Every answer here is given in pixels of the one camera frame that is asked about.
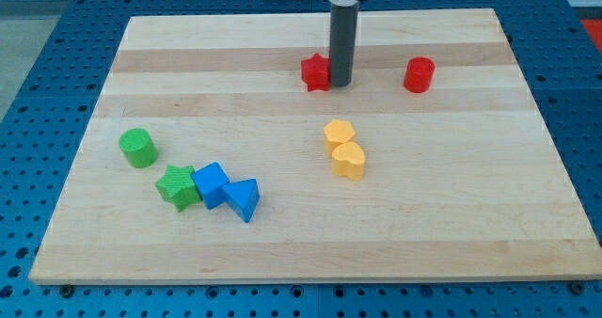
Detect red star block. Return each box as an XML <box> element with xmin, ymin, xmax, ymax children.
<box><xmin>301</xmin><ymin>53</ymin><xmax>330</xmax><ymax>92</ymax></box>

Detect green star block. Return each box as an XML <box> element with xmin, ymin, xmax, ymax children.
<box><xmin>155</xmin><ymin>165</ymin><xmax>202</xmax><ymax>213</ymax></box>

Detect yellow pentagon block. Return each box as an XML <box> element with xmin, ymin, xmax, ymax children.
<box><xmin>323</xmin><ymin>119</ymin><xmax>356</xmax><ymax>157</ymax></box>

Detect yellow heart block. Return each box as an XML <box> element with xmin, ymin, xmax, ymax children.
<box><xmin>331</xmin><ymin>141</ymin><xmax>366</xmax><ymax>181</ymax></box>

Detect blue triangle block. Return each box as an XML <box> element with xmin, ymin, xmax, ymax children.
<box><xmin>222</xmin><ymin>179</ymin><xmax>260</xmax><ymax>223</ymax></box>

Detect wooden board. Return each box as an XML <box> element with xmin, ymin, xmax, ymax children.
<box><xmin>29</xmin><ymin>8</ymin><xmax>601</xmax><ymax>285</ymax></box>

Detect blue cube block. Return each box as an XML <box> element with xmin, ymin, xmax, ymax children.
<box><xmin>191</xmin><ymin>162</ymin><xmax>230</xmax><ymax>210</ymax></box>

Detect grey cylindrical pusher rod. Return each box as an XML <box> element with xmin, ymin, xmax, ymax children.
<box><xmin>329</xmin><ymin>2</ymin><xmax>359</xmax><ymax>87</ymax></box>

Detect red cylinder block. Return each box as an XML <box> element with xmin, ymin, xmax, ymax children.
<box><xmin>404</xmin><ymin>56</ymin><xmax>436</xmax><ymax>93</ymax></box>

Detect green cylinder block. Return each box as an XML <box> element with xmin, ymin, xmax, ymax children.
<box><xmin>119</xmin><ymin>128</ymin><xmax>159</xmax><ymax>168</ymax></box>

